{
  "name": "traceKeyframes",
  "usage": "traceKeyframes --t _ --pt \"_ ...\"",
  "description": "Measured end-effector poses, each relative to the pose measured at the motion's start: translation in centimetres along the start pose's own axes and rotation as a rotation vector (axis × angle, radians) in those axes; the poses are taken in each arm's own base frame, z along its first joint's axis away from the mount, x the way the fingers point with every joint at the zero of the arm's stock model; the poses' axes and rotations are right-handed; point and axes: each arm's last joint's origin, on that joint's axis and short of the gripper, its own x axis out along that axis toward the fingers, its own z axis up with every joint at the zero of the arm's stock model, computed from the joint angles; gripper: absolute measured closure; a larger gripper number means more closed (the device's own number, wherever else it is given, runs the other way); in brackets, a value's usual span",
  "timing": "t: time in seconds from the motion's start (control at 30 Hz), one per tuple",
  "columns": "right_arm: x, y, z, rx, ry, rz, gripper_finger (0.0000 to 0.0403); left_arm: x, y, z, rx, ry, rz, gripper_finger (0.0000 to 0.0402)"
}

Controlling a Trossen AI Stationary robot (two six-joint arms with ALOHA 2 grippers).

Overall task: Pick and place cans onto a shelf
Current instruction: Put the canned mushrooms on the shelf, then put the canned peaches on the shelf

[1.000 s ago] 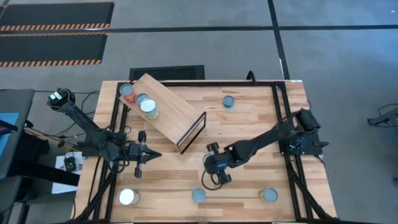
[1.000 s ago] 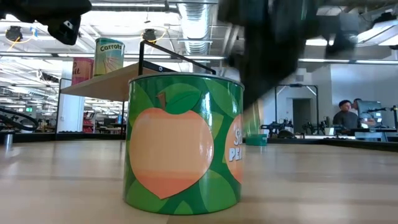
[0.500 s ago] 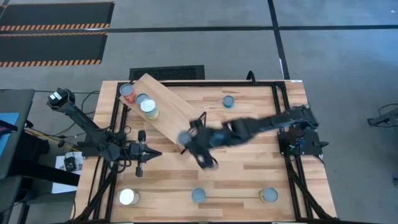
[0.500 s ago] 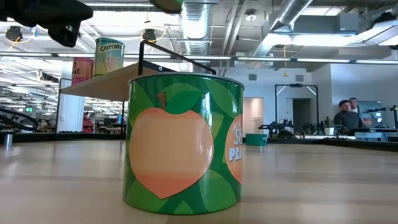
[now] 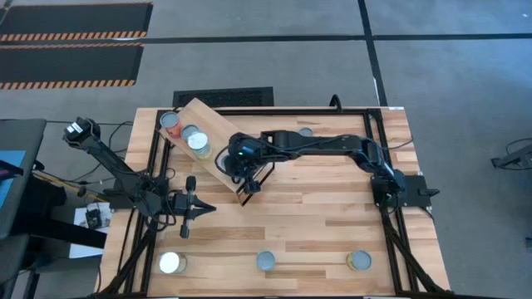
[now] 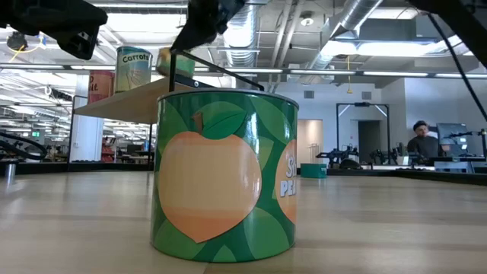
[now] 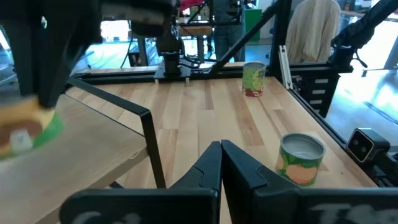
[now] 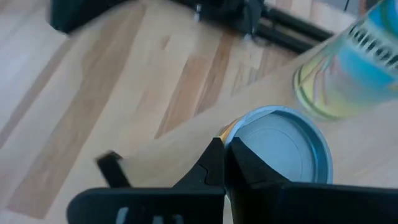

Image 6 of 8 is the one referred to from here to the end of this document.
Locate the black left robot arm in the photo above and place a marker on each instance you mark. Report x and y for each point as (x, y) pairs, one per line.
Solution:
(11, 13)

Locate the pink orange fruit can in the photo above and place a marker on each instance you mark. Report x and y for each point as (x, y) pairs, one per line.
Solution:
(100, 86)

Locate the black background robot arm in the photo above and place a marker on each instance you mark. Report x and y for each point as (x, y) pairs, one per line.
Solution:
(384, 156)
(338, 154)

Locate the black table frame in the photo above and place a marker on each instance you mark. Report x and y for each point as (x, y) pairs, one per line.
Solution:
(95, 167)

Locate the black background frame stand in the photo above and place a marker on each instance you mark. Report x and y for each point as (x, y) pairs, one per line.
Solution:
(361, 104)

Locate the yellow teal carrots can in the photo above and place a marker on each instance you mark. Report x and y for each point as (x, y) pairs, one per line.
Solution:
(133, 70)

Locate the red background cabinet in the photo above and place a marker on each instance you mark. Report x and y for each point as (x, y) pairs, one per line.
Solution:
(107, 152)

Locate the smooth silver ceiling duct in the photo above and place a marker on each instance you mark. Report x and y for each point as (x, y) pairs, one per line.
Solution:
(354, 15)

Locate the grey wall vent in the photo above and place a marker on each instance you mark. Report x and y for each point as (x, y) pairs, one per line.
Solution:
(366, 95)
(309, 94)

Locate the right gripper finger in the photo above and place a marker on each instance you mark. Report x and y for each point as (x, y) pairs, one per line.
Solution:
(194, 34)

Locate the yellow hanging tag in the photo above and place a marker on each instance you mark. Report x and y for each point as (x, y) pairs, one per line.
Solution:
(349, 90)

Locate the grey monitor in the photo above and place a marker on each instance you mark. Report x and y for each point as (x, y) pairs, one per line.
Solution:
(452, 131)

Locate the green yellow corn can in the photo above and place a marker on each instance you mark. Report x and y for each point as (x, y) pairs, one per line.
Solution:
(179, 64)

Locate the black ceiling camera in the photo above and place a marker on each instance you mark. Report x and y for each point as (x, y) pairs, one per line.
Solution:
(17, 40)

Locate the person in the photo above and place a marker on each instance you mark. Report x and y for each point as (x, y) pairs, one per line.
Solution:
(422, 146)

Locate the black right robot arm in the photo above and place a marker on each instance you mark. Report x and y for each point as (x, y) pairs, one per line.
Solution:
(468, 19)

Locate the long ceiling light strip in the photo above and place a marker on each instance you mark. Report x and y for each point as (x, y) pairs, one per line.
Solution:
(323, 71)

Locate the round ceiling fixture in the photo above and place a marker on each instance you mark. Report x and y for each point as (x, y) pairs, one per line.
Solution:
(306, 21)

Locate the ribbed silver ceiling duct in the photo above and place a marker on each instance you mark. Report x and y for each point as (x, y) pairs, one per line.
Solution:
(243, 45)

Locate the silver metal post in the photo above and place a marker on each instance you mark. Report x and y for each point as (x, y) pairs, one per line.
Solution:
(10, 173)

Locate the green peaches can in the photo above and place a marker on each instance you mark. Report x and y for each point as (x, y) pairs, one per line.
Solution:
(213, 190)

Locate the short teal can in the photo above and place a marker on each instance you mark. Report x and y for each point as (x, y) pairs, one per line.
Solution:
(314, 171)

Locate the wooden shelf black frame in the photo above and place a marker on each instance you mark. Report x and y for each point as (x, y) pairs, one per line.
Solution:
(129, 102)

